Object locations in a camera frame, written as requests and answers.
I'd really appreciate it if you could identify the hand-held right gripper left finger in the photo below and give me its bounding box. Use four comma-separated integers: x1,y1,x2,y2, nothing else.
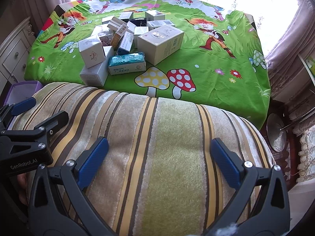
28,137,116,236

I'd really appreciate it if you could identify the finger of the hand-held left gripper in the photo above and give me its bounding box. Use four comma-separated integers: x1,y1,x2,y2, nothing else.
0,111,69,149
0,98,37,132

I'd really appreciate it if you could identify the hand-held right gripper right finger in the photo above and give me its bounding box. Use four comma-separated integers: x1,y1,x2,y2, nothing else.
211,138,291,236

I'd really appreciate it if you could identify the purple cardboard box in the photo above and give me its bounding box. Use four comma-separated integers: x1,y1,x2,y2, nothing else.
4,81,44,104

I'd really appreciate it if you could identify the teal packet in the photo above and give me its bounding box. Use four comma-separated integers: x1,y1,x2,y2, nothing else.
108,52,146,75

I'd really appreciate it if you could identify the pile of small cartons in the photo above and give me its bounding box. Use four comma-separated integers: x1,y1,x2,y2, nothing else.
79,10,185,87

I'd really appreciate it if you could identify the cream carved dresser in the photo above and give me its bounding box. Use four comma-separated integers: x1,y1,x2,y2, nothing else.
0,17,37,89

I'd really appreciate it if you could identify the striped plush cushion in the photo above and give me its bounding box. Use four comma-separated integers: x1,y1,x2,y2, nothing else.
12,82,276,236

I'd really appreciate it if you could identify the silver metal stand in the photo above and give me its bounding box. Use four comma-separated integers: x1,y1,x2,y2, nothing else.
267,112,315,153

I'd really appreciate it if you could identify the cartoon printed green cloth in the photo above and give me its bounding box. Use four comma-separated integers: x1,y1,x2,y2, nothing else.
25,0,271,131

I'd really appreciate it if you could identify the pink curtain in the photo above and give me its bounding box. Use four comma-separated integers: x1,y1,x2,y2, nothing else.
266,2,315,79
25,0,72,37

